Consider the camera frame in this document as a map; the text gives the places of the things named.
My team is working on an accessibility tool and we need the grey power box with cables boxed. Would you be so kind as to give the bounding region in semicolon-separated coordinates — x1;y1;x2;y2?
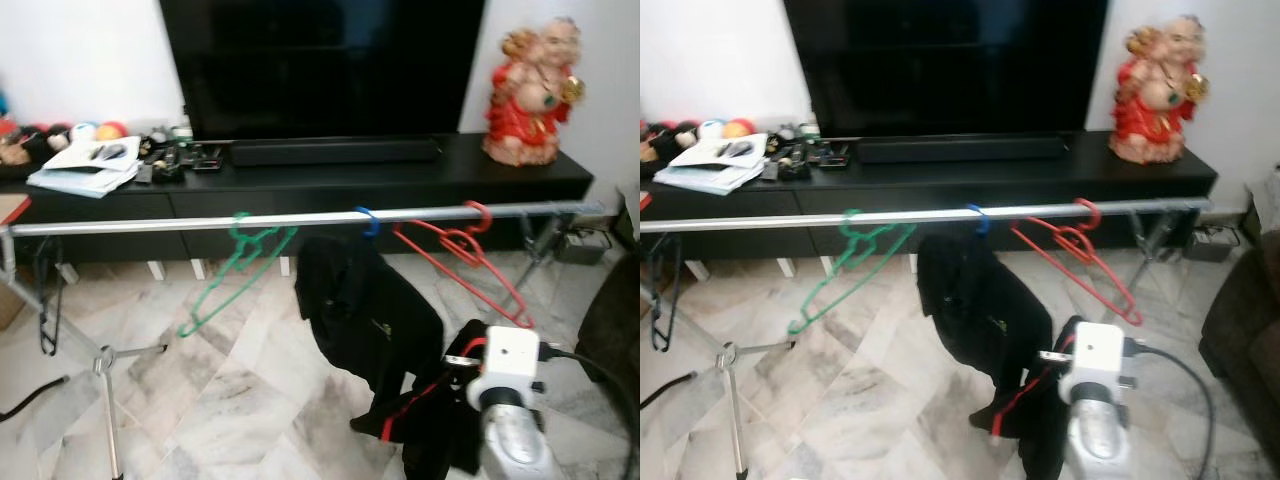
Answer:
555;228;613;266
1180;225;1241;263

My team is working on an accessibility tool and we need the stack of white papers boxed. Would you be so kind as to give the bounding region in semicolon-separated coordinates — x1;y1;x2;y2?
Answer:
655;133;771;196
27;136;143;199

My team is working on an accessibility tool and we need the black plastic hanger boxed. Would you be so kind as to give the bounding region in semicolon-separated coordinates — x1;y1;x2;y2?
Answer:
648;235;681;353
33;235;66;358

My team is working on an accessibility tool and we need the black garment with red trim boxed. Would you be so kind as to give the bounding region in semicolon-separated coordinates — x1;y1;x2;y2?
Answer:
350;320;491;480
968;315;1086;480

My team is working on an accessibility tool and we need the red laughing Buddha statue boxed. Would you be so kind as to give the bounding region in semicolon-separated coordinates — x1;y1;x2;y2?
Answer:
482;18;584;167
1110;15;1211;166

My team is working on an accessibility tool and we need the black soundbar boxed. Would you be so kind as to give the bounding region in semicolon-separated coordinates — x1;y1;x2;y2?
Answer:
857;136;1068;164
230;138;443;167

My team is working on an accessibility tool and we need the metal clothes rack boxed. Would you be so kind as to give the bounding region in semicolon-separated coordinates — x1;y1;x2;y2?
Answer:
640;198;1216;480
0;200;606;480

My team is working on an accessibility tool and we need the black shirt with gold logo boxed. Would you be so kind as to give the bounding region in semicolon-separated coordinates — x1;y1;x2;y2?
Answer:
293;235;446;401
915;232;1056;401

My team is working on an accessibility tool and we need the long black TV cabinet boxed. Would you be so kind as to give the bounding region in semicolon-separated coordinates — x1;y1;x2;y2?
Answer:
0;135;596;281

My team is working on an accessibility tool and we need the large black television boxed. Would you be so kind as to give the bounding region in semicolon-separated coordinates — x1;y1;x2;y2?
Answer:
783;0;1111;139
160;0;488;141

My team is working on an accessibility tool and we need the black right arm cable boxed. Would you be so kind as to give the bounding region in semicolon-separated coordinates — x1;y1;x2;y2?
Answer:
1128;340;1216;471
540;345;641;480

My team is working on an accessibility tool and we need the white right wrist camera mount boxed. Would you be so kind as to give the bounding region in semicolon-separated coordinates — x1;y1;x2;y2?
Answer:
467;325;544;411
1058;322;1131;406

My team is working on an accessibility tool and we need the side table with lace cloth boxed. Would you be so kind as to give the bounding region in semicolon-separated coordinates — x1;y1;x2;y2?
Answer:
1243;168;1280;241

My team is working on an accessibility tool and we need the green plastic hanger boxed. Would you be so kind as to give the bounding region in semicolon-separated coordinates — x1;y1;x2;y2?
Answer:
787;210;916;336
178;212;299;339

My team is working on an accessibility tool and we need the red plastic hanger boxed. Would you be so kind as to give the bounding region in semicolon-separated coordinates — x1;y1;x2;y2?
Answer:
1010;198;1144;327
392;200;536;331

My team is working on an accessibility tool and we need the dark brown fabric sofa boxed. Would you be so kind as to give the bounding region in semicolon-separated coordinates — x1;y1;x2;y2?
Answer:
575;255;641;401
1198;228;1280;471

